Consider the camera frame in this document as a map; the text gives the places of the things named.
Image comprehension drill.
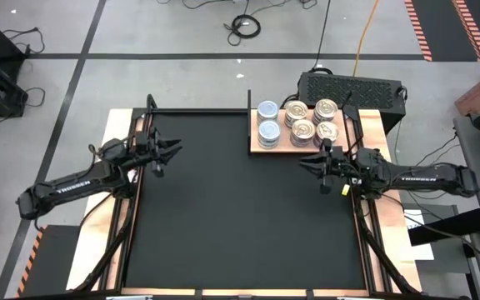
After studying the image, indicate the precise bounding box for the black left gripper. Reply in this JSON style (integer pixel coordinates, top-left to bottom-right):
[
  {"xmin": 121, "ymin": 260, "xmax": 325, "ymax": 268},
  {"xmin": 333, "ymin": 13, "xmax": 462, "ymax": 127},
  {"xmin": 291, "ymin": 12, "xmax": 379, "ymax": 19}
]
[{"xmin": 135, "ymin": 127, "xmax": 183, "ymax": 166}]

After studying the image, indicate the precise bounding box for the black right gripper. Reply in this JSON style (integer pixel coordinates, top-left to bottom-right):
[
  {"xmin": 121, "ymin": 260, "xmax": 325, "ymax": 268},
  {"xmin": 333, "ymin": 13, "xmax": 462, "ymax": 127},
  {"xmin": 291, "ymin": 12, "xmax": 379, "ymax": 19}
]
[{"xmin": 297, "ymin": 137, "xmax": 360, "ymax": 184}]

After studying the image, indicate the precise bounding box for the black computer case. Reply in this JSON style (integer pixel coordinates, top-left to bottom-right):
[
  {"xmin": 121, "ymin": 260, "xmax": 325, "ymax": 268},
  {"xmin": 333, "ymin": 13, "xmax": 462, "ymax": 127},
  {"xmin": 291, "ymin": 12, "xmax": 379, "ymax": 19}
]
[{"xmin": 297, "ymin": 71, "xmax": 408, "ymax": 135}]

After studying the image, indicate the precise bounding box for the black table mat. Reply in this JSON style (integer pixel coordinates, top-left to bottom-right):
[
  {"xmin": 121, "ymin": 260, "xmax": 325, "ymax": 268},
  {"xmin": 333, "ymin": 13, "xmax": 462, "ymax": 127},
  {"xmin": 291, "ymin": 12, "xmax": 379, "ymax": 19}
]
[{"xmin": 123, "ymin": 110, "xmax": 368, "ymax": 292}]

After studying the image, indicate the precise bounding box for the white paper sheet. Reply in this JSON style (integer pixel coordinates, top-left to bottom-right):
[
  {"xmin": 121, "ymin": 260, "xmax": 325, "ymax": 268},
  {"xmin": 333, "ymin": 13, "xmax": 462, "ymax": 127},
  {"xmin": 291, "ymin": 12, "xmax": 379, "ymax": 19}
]
[{"xmin": 403, "ymin": 207, "xmax": 436, "ymax": 263}]

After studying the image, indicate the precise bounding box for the black beam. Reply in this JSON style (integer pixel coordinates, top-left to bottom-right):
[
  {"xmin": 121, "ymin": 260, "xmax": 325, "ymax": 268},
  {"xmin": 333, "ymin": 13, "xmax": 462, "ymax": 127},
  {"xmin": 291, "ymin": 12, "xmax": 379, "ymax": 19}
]
[{"xmin": 408, "ymin": 207, "xmax": 480, "ymax": 247}]

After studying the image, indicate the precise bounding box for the grey side table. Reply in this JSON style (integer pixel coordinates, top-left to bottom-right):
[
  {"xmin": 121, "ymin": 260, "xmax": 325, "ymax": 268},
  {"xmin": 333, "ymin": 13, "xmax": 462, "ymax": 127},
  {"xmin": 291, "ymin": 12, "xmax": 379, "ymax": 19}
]
[{"xmin": 452, "ymin": 114, "xmax": 480, "ymax": 251}]

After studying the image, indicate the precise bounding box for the wooden shelf with black frame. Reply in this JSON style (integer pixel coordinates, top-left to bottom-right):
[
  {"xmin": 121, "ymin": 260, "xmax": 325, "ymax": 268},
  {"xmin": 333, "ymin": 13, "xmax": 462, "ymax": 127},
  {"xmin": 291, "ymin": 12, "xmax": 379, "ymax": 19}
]
[{"xmin": 246, "ymin": 88, "xmax": 366, "ymax": 156}]

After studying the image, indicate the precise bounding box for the black aluminium frame strut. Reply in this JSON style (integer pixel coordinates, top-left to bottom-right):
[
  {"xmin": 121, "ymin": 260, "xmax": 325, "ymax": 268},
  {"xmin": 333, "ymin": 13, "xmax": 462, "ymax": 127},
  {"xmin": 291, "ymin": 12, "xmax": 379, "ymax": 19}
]
[
  {"xmin": 72, "ymin": 195, "xmax": 137, "ymax": 293},
  {"xmin": 355, "ymin": 199, "xmax": 418, "ymax": 295}
]

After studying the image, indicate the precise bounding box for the black hanging cable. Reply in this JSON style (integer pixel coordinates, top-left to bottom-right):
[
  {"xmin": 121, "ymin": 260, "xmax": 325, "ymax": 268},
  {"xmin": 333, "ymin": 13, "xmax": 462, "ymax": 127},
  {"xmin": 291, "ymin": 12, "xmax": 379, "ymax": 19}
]
[{"xmin": 311, "ymin": 0, "xmax": 332, "ymax": 71}]

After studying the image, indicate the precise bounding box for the yellow hanging cable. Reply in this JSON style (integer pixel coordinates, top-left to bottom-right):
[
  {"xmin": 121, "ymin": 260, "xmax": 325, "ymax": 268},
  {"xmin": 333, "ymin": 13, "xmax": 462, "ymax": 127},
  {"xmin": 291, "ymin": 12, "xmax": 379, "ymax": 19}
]
[{"xmin": 352, "ymin": 0, "xmax": 380, "ymax": 78}]

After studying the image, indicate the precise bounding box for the coiled black floor cable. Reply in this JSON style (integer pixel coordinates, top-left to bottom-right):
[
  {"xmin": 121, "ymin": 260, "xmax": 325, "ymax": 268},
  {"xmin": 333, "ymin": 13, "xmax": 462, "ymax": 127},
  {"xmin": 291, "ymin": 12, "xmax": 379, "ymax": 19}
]
[{"xmin": 222, "ymin": 13, "xmax": 263, "ymax": 47}]

